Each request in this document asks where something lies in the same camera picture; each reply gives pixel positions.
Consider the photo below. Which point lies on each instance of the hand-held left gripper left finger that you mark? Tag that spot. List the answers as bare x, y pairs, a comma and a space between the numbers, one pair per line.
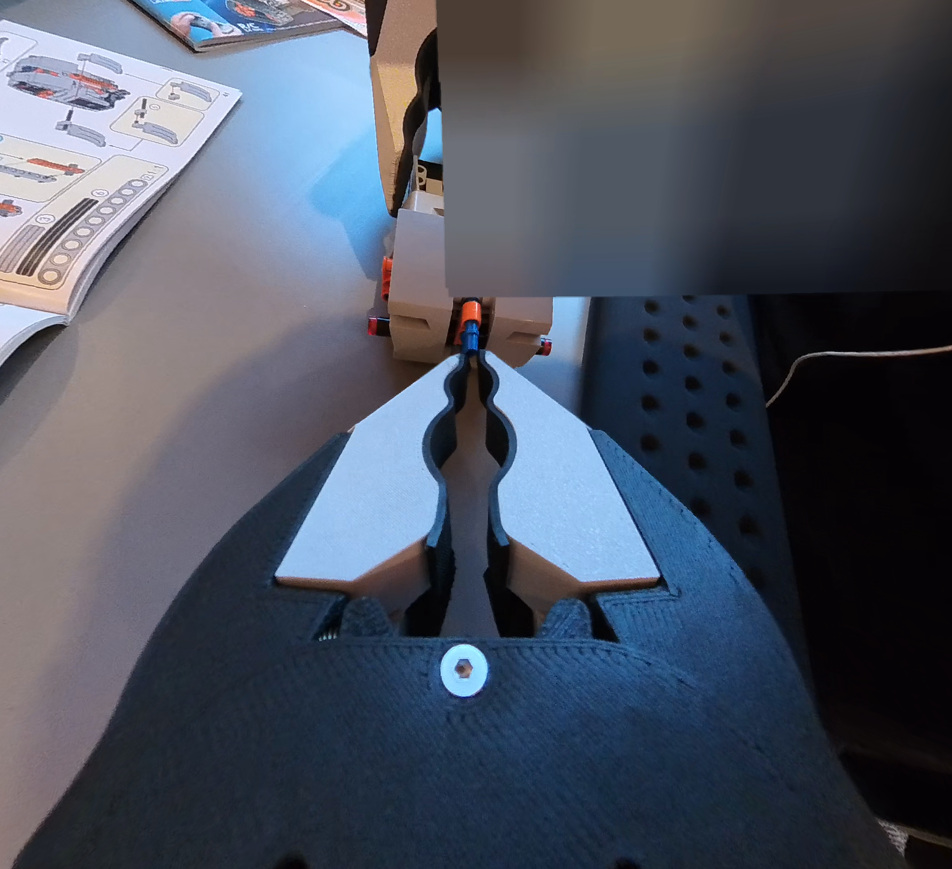
357, 512

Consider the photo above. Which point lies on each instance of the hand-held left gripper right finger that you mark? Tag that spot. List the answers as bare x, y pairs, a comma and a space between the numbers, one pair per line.
580, 512

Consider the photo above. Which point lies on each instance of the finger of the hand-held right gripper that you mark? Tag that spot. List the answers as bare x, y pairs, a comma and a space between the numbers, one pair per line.
394, 66

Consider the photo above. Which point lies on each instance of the grey toy robot assembly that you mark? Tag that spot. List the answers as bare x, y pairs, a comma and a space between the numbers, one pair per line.
425, 174

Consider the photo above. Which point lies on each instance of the open instruction booklet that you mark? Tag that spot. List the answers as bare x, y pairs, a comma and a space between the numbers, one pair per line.
111, 140

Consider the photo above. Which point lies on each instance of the person's dark clothing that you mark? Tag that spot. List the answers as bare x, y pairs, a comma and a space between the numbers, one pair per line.
870, 549

